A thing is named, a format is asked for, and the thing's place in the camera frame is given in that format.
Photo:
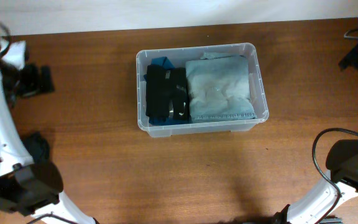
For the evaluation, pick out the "black garment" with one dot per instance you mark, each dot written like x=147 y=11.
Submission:
x=163 y=93

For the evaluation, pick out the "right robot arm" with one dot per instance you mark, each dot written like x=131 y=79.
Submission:
x=336 y=186

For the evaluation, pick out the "dark navy garment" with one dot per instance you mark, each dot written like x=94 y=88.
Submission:
x=38 y=147

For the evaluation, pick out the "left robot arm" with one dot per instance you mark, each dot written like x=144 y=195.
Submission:
x=30 y=183

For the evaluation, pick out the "teal blue garment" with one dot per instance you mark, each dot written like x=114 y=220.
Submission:
x=163 y=61

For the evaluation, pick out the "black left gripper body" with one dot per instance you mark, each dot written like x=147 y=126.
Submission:
x=25 y=82

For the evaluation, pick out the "dark blue jeans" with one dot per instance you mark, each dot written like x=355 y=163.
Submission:
x=223 y=117

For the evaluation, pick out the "light blue jeans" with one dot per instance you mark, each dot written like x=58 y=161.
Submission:
x=218 y=84

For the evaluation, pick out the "clear plastic storage bin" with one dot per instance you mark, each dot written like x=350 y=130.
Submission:
x=178 y=57

